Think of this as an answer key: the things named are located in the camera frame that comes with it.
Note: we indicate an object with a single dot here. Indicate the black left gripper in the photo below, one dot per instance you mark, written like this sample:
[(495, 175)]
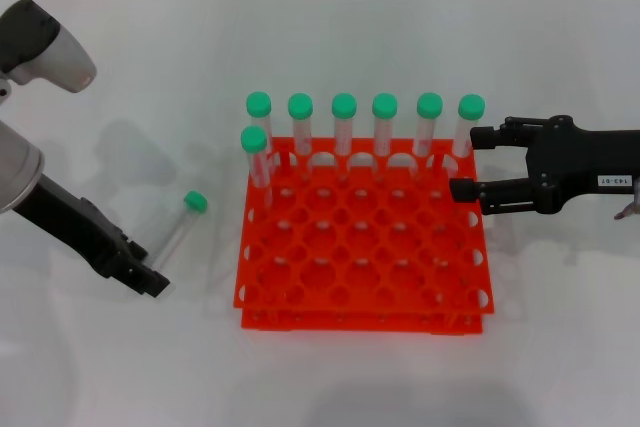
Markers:
[(80, 227)]

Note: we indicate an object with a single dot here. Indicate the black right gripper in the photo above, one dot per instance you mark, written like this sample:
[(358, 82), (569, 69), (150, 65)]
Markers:
[(565, 162)]

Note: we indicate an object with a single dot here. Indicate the clear test tube green cap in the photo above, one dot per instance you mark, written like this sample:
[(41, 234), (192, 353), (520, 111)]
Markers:
[(384, 105), (344, 105), (430, 104), (471, 106), (300, 105), (258, 103), (196, 201), (253, 139)]

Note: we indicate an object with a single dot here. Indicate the orange test tube rack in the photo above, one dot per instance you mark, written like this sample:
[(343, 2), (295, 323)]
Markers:
[(320, 324)]

